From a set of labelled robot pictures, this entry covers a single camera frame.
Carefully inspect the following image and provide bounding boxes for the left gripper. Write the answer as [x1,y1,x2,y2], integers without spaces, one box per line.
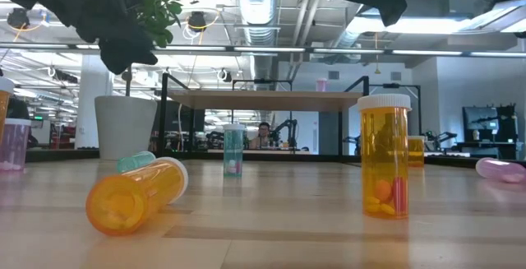
[53,0,159,75]

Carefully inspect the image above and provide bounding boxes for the slim orange medicine bottle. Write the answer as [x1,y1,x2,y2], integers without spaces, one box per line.
[85,156,190,237]
[356,93,413,220]

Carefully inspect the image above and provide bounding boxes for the green leafy plant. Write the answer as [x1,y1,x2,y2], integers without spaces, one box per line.
[121,0,184,97]

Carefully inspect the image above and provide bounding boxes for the white building column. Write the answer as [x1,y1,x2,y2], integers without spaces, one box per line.
[75,54,114,150]

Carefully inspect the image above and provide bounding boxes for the white plant pot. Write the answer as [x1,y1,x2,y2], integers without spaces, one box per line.
[94,95,159,162]

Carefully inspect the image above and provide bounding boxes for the person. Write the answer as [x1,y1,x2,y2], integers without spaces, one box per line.
[249,122,275,151]

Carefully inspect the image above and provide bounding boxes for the long wooden desk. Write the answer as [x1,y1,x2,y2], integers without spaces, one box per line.
[207,148,311,155]

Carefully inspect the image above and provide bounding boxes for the dark computer monitor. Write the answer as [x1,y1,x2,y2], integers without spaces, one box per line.
[462,104,501,132]

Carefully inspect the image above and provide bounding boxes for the black equipment rack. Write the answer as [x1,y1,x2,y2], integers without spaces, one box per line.
[495,104,519,159]

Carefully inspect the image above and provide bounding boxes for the black ceiling camera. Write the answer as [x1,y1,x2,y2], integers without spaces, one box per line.
[7,7,30,30]
[187,11,208,33]

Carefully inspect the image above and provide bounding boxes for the silver ceiling duct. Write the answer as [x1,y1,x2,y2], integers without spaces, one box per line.
[233,0,280,93]

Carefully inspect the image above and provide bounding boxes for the black metal table frame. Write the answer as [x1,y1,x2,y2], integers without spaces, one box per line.
[24,147,526,170]

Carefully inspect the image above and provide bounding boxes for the wooden shelf black metal frame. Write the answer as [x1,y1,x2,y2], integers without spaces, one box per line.
[157,72,422,169]

